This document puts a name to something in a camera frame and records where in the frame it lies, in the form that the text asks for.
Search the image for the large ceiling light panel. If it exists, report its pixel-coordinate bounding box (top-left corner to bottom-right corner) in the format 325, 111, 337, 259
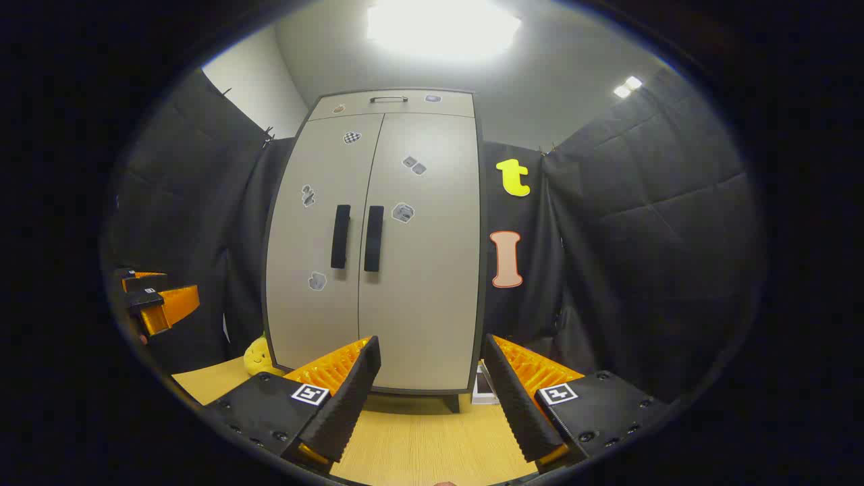
367, 0, 522, 61

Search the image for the yellow plush toy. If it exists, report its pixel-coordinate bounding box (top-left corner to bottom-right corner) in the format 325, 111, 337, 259
243, 335, 288, 377

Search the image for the black backdrop cloth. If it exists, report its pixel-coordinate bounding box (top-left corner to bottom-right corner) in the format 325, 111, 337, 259
101, 64, 767, 406

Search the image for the white-framed book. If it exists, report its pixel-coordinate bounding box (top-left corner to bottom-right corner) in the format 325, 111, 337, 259
471, 361, 501, 406

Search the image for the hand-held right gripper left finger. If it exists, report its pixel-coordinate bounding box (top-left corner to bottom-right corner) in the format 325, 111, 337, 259
202, 335, 382, 473

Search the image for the grey cabinet door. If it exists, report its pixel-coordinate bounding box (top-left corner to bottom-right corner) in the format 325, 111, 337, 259
265, 113, 385, 372
358, 111, 482, 392

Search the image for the grey double-door shoe cabinet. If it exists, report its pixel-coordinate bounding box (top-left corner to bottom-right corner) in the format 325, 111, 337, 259
262, 88, 487, 396

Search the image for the black door handle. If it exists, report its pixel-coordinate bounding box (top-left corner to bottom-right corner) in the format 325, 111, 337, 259
331, 205, 352, 269
364, 205, 385, 273

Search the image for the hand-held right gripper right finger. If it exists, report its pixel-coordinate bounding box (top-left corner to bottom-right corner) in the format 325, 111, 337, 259
481, 333, 670, 473

